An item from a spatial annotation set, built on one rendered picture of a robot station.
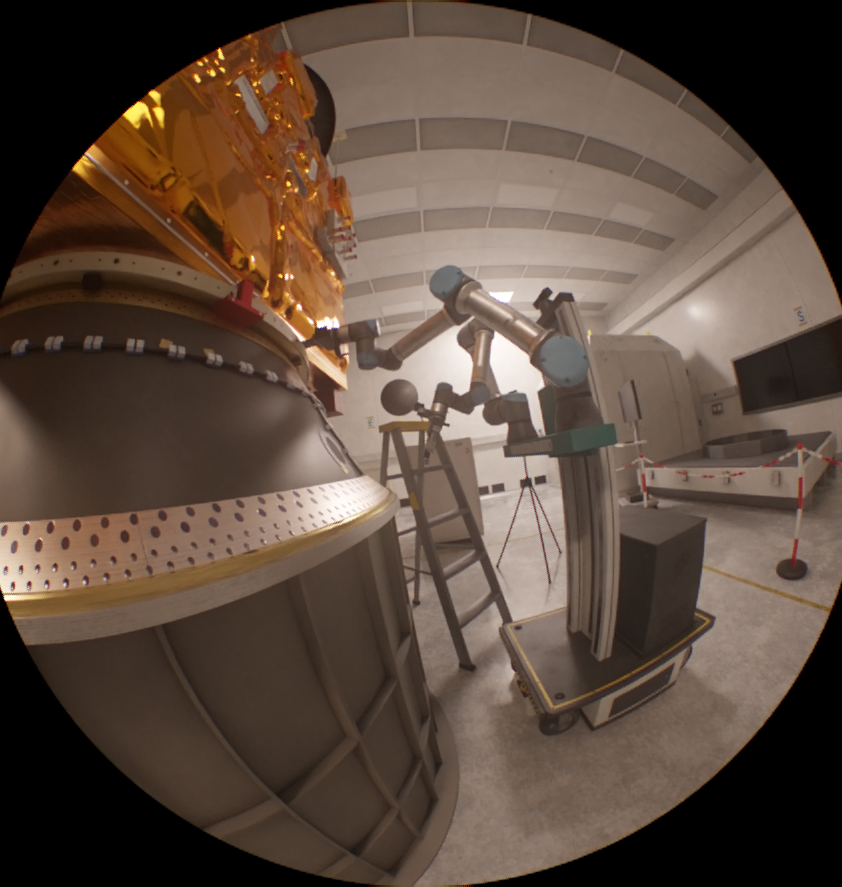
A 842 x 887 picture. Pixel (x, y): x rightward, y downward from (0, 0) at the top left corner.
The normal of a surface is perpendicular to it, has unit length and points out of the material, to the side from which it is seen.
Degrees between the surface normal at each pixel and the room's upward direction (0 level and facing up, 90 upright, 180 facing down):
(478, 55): 180
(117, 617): 90
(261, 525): 43
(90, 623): 90
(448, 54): 180
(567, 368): 96
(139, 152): 130
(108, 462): 62
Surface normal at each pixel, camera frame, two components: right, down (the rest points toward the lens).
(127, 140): 0.86, 0.51
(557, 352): -0.45, 0.11
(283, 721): 0.89, -0.16
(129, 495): 0.68, -0.61
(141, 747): 0.78, -0.16
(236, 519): 0.50, -0.83
